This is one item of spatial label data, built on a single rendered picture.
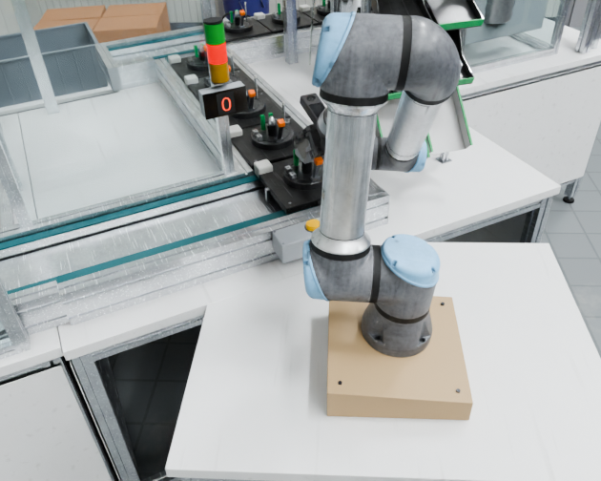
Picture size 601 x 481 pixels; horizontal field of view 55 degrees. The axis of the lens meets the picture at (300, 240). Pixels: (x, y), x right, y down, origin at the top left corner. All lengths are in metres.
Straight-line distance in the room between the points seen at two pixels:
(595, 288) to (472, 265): 1.47
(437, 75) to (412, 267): 0.35
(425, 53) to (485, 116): 1.78
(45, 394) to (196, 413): 0.46
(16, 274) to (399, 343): 0.97
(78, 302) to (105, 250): 0.20
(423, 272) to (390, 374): 0.23
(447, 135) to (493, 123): 0.96
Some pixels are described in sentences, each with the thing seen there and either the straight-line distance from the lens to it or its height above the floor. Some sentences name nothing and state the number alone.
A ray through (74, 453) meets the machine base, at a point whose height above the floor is 0.47.
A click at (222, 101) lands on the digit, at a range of 1.59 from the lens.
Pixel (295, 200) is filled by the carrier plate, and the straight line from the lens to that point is 1.59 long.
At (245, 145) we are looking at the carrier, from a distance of 1.87.
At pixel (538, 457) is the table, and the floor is 0.86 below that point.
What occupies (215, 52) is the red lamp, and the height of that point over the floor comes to 1.34.
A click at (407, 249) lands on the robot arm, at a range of 1.13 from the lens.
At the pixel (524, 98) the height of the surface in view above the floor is 0.74.
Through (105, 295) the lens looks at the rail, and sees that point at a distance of 1.47.
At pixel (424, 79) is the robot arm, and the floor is 1.49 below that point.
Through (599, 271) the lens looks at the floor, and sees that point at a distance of 3.10.
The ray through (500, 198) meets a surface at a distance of 1.86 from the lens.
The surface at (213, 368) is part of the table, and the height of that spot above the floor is 0.86.
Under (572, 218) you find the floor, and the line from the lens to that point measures 3.42.
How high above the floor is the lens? 1.87
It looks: 38 degrees down
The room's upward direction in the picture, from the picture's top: 2 degrees counter-clockwise
